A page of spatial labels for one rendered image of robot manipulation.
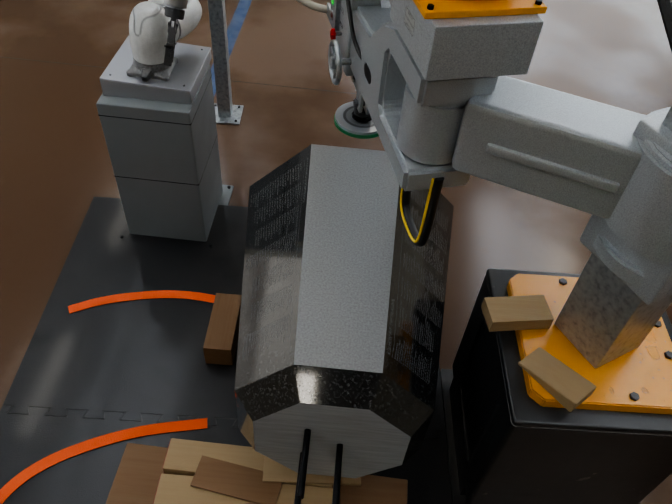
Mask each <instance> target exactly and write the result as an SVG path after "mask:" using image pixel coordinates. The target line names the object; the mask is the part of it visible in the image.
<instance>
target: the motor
mask: <svg viewBox="0 0 672 504"><path fill-rule="evenodd" d="M542 1H543V0H413V2H414V3H415V5H416V6H417V8H418V10H419V11H420V13H421V14H422V16H423V18H424V19H442V18H462V17H483V16H504V15H524V14H545V13H546V10H547V6H546V5H545V4H544V3H543V2H542Z"/></svg>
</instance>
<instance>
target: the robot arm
mask: <svg viewBox="0 0 672 504"><path fill-rule="evenodd" d="M201 16H202V7H201V4H200V2H199V1H198V0H148V1H145V2H141V3H139V4H137V5H136V6H135V7H134V8H133V10H132V12H131V15H130V19H129V35H130V43H131V49H132V53H133V64H132V65H131V67H130V68H129V69H128V70H127V71H126V73H127V76H130V77H133V76H136V77H141V79H142V81H143V82H147V81H148V80H150V79H159V80H162V81H169V80H170V75H171V73H172V71H173V69H174V67H175V65H176V64H177V63H178V62H179V61H178V58H177V57H174V50H175V45H176V44H177V43H176V41H177V40H180V39H181V38H183V37H185V36H186V35H188V34H189V33H190V32H191V31H193V30H194V29H195V28H196V26H197V25H198V23H199V21H200V19H201Z"/></svg>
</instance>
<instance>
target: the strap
mask: <svg viewBox="0 0 672 504"><path fill-rule="evenodd" d="M215 296H216V295H211V294H206V293H199V292H191V291H175V290H162V291H144V292H133V293H124V294H116V295H110V296H104V297H99V298H95V299H91V300H87V301H83V302H80V303H76V304H73V305H69V306H68V309H69V313H73V312H77V311H80V310H84V309H87V308H91V307H94V306H99V305H103V304H109V303H115V302H122V301H131V300H141V299H155V298H178V299H191V300H199V301H205V302H210V303H214V300H215ZM206 428H207V418H201V419H192V420H183V421H174V422H164V423H156V424H150V425H144V426H138V427H134V428H129V429H125V430H121V431H117V432H113V433H109V434H106V435H102V436H99V437H96V438H92V439H90V440H87V441H84V442H81V443H78V444H75V445H72V446H70V447H67V448H65V449H62V450H60V451H57V452H55V453H53V454H51V455H49V456H47V457H45V458H43V459H41V460H39V461H38V462H36V463H34V464H32V465H31V466H29V467H28V468H26V469H25V470H23V471H22V472H20V473H19V474H18V475H16V476H15V477H14V478H12V479H11V480H10V481H9V482H8V483H7V484H5V485H4V486H3V487H2V488H1V489H0V504H3V502H4V501H5V500H6V499H7V498H8V497H9V496H10V495H11V494H12V493H13V492H14V491H15V490H16V489H17V488H18V487H20V486H21V485H22V484H23V483H25V482H26V481H27V480H29V479H30V478H32V477H33V476H35V475H36V474H38V473H40V472H41V471H43V470H45V469H47V468H49V467H51V466H53V465H55V464H57V463H59V462H61V461H63V460H66V459H68V458H70V457H73V456H76V455H79V454H81V453H84V452H87V451H90V450H93V449H96V448H99V447H102V446H106V445H109V444H113V443H116V442H120V441H124V440H128V439H133V438H137V437H142V436H148V435H154V434H161V433H170V432H179V431H188V430H197V429H206Z"/></svg>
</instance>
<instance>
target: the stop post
mask: <svg viewBox="0 0 672 504"><path fill-rule="evenodd" d="M208 10H209V21H210V31H211V42H212V53H213V64H214V75H215V85H216V96H217V104H215V103H214V107H215V117H216V124H231V125H239V124H240V120H241V116H242V111H243V107H244V106H243V105H232V93H231V79H230V65H229V51H228V37H227V23H226V9H225V0H208Z"/></svg>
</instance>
